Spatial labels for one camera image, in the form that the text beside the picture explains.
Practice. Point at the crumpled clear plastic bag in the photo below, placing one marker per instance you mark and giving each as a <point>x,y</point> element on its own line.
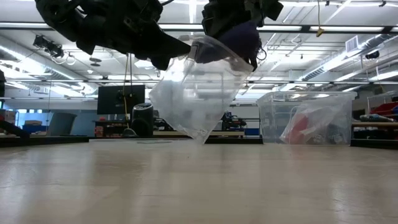
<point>326,121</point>

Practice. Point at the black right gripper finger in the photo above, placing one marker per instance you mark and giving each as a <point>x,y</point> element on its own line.
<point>256,60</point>
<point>208,51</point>

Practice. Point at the black ceiling camera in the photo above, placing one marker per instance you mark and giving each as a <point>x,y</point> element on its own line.
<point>49,46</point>

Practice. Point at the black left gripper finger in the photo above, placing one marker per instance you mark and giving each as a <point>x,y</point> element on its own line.
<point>160,63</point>
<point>161,46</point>

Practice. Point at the clear plastic zip bag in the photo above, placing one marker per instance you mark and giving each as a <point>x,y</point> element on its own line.
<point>192,102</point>

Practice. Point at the red storage bin rack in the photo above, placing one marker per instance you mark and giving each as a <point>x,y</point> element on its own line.
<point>385,109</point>

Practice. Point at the clear plastic storage bin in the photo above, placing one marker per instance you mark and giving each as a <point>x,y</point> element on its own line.
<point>270,118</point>

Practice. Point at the black monitor screen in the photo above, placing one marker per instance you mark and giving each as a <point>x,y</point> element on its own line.
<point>109,99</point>

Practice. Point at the wooden workbench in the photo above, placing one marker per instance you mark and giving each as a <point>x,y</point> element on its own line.
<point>373,124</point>

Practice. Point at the blue box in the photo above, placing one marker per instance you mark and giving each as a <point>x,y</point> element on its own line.
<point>34,128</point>

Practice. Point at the blue elastic bandage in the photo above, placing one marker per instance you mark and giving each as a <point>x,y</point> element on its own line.
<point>241,40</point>

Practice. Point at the yellow hanging tag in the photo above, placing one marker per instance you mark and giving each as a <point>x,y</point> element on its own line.
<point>320,31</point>

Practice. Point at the red item in bin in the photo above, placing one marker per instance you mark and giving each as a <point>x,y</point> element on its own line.
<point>297,127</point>

